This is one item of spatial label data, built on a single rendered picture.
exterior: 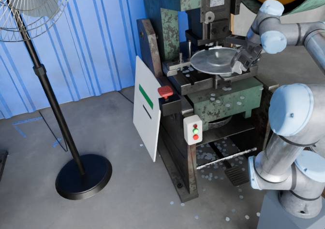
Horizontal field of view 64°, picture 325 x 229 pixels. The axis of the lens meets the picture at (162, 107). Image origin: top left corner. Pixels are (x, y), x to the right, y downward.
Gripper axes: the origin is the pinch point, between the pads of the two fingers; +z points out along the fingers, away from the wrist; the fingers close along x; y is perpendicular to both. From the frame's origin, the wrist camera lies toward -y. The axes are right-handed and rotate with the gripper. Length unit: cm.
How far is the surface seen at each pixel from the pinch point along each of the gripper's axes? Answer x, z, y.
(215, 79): -0.6, 12.0, -5.0
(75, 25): -18, 66, -135
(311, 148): 24, 26, 48
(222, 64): 2.4, 4.2, -6.9
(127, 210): -60, 82, 12
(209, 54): 6.5, 9.9, -18.3
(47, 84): -68, 30, -57
